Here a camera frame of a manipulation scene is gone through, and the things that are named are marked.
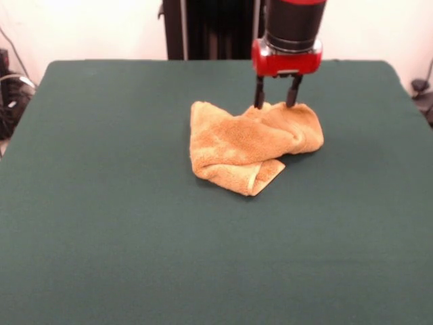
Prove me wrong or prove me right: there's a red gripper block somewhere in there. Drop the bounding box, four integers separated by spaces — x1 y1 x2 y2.
251 38 323 79

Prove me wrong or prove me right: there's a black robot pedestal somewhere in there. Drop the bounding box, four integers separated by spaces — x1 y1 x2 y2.
157 0 271 61

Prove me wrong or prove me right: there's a grey cable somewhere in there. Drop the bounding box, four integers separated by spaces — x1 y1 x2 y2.
0 26 37 91

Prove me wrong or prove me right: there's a tan terry towel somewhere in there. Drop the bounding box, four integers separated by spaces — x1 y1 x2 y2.
189 100 325 197

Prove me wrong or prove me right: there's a dark green table cloth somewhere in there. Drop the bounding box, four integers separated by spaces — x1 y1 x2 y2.
0 60 433 325

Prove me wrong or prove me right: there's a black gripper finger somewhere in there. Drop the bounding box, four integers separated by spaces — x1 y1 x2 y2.
254 76 266 110
286 74 304 108

